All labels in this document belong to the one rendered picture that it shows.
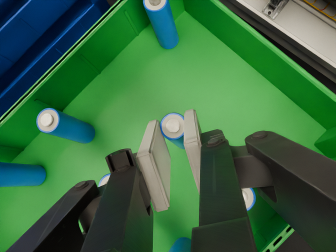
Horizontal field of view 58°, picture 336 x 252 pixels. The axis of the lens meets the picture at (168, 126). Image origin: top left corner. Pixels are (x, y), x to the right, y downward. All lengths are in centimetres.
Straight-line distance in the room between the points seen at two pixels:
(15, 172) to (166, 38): 16
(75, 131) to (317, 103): 18
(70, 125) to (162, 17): 10
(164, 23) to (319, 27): 40
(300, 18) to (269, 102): 36
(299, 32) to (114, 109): 41
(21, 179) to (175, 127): 13
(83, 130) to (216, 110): 11
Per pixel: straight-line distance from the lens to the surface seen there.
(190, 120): 17
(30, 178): 28
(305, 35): 60
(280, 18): 61
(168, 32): 26
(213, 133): 16
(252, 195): 19
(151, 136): 16
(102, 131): 28
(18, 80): 47
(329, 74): 72
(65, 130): 23
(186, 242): 24
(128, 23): 27
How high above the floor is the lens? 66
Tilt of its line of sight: 77 degrees down
